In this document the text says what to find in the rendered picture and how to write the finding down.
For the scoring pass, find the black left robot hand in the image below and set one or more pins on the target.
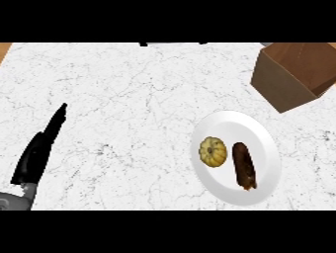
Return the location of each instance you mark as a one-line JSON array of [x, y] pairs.
[[35, 156]]

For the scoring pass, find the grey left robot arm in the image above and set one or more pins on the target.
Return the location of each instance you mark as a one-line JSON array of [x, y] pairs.
[[7, 200]]

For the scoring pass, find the yellow squash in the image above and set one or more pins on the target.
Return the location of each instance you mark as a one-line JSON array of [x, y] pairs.
[[211, 151]]

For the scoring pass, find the white plate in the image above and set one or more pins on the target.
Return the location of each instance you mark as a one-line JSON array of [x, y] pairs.
[[244, 131]]

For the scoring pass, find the brown cardboard box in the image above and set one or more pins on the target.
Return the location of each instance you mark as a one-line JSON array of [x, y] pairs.
[[297, 72]]

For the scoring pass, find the dark brown sausage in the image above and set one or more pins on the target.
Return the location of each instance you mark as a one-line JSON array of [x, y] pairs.
[[244, 166]]

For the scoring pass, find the grey object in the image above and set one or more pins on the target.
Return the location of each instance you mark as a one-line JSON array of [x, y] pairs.
[[266, 43]]

